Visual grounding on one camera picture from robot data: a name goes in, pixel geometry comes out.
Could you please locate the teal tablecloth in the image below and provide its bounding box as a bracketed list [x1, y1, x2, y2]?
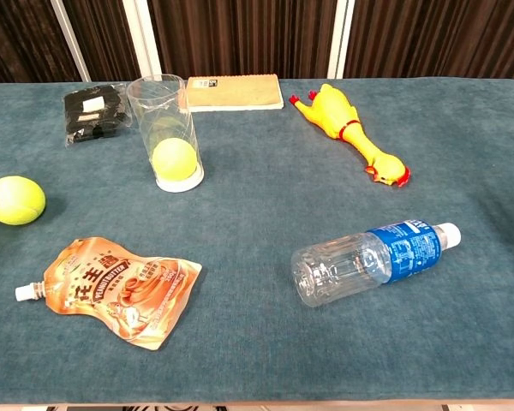
[0, 76, 514, 406]

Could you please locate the yellow rubber chicken toy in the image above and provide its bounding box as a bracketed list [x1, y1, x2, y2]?
[288, 83, 412, 188]

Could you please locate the dark brown pleated curtain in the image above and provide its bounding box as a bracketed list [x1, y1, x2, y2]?
[0, 0, 514, 85]

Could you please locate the yellow tennis ball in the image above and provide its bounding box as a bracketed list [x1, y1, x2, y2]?
[151, 137, 199, 181]
[0, 175, 47, 226]

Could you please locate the clear plastic tube container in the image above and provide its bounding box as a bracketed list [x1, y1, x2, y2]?
[126, 74, 206, 194]

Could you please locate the orange peanut butter pouch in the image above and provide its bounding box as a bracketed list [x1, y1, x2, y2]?
[15, 236, 203, 351]

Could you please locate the black item in plastic bag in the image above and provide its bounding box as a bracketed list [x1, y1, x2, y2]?
[63, 83, 134, 149]

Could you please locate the white frame post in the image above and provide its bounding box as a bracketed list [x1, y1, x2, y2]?
[50, 0, 92, 83]
[326, 0, 356, 80]
[122, 0, 163, 80]

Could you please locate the clear bottle with blue label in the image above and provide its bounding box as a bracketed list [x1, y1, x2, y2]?
[290, 220, 463, 308]

